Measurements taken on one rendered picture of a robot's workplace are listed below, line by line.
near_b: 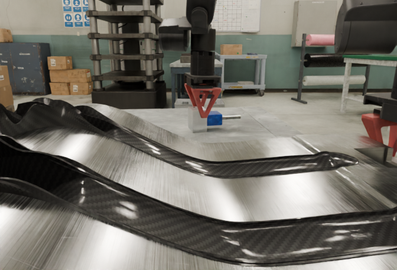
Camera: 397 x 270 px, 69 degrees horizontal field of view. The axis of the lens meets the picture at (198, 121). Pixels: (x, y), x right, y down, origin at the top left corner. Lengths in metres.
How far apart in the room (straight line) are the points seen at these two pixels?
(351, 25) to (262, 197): 0.23
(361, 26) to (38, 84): 6.98
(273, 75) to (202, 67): 6.29
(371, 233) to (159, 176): 0.15
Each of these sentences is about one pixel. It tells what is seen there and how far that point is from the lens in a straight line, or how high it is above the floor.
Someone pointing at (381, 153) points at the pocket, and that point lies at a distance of 0.38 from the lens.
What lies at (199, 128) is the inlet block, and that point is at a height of 0.81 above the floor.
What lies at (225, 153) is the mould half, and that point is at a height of 0.88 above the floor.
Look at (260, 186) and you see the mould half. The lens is 0.25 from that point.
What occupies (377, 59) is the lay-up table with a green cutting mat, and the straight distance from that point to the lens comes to 4.44.
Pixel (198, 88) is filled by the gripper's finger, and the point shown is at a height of 0.91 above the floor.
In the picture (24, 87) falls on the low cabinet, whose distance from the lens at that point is 7.33.
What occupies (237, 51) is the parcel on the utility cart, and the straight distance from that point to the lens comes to 6.19.
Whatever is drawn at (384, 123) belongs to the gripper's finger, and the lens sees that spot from 0.45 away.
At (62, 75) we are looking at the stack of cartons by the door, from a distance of 7.05.
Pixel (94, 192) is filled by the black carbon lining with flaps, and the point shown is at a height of 0.92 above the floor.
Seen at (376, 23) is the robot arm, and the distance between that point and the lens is 0.39.
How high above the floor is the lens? 1.00
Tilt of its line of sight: 14 degrees down
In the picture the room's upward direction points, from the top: straight up
